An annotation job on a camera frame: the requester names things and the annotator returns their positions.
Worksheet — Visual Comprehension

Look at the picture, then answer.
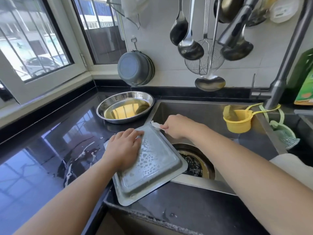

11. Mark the person's left hand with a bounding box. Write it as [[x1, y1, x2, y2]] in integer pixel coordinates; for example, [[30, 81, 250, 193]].
[[100, 128, 145, 173]]

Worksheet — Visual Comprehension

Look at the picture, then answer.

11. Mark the person's right hand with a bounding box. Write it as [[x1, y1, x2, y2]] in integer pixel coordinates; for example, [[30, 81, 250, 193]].
[[159, 114, 208, 144]]

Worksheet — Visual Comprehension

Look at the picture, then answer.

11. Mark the rectangular steel tray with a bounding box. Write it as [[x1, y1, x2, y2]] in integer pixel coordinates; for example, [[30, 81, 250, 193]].
[[103, 124, 189, 208]]

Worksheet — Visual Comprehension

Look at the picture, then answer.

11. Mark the black round steamer rack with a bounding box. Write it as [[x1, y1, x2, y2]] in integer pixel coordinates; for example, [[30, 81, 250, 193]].
[[182, 153, 203, 178]]

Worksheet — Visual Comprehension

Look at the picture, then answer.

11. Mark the round steel pan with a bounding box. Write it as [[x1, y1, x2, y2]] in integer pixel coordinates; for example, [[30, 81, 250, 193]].
[[172, 142, 216, 181]]

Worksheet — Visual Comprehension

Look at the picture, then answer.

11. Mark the person's right forearm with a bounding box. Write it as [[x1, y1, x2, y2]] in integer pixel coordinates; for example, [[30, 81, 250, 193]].
[[196, 126, 313, 235]]

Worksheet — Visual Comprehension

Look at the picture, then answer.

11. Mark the person's left forearm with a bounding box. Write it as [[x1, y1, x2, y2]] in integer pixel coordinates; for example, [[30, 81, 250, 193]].
[[14, 161, 118, 235]]

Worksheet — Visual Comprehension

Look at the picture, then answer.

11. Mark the stainless steel sink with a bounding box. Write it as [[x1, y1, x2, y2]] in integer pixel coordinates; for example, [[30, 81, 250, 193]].
[[144, 99, 294, 196]]

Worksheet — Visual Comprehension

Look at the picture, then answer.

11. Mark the round steel basin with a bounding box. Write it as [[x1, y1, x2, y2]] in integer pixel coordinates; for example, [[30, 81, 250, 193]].
[[96, 90, 155, 125]]

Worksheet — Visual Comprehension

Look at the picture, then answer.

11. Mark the yellow hanging sink cup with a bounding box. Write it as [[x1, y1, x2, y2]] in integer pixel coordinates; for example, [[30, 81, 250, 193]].
[[222, 102, 282, 134]]

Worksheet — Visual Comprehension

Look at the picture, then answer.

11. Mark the dark green hanging basin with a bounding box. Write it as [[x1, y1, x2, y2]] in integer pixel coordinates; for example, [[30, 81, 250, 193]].
[[147, 55, 156, 85]]

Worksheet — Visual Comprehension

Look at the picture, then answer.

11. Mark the grey hanging basin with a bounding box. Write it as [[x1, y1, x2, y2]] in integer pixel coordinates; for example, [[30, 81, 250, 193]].
[[117, 50, 152, 87]]

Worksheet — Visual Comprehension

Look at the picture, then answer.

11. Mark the steel soup ladle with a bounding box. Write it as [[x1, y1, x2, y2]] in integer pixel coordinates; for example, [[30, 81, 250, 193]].
[[177, 0, 205, 61]]

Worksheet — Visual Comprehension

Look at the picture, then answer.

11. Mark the hanging steel ladles and skimmer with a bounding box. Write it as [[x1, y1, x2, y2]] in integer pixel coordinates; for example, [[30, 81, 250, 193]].
[[169, 0, 189, 46]]

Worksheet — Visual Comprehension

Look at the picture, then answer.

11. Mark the green hanging sponge holder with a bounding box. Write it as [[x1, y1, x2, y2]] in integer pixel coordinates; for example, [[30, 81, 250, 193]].
[[259, 106, 301, 151]]

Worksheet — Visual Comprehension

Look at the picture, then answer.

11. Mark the white dish rag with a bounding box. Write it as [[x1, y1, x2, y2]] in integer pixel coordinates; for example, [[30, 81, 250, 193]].
[[269, 152, 313, 191]]

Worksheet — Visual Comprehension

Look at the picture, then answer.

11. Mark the white hanging cloth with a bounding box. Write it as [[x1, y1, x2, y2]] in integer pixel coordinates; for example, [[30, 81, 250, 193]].
[[107, 0, 152, 30]]

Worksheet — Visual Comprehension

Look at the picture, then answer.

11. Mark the steel gooseneck faucet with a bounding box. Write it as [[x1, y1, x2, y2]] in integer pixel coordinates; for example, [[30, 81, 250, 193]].
[[217, 0, 313, 112]]

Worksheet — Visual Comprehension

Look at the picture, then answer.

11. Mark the green dish soap bottle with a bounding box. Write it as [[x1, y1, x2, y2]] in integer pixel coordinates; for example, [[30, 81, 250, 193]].
[[289, 49, 313, 107]]

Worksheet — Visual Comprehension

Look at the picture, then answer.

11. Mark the white dish brush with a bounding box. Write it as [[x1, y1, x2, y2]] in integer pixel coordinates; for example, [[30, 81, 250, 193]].
[[269, 0, 300, 24]]

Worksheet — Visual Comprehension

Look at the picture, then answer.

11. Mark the wire mesh skimmer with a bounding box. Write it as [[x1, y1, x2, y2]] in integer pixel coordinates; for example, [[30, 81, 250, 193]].
[[184, 0, 226, 76]]

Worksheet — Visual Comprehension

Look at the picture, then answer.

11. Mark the orange-handled brass ladle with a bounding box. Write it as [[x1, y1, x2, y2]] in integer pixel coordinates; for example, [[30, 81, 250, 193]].
[[213, 0, 247, 24]]

